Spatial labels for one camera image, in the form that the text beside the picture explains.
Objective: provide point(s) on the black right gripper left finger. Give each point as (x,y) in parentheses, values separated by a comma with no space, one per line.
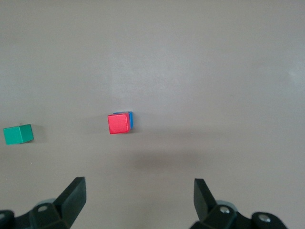
(71,205)

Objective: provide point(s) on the green wooden block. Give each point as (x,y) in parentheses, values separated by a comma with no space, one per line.
(17,134)

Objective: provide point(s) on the blue wooden block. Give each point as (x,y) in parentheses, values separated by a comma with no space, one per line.
(131,120)

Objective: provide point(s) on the red wooden block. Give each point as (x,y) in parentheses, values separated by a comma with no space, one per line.
(118,124)

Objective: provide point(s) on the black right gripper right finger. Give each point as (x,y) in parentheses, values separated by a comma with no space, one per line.
(205,207)

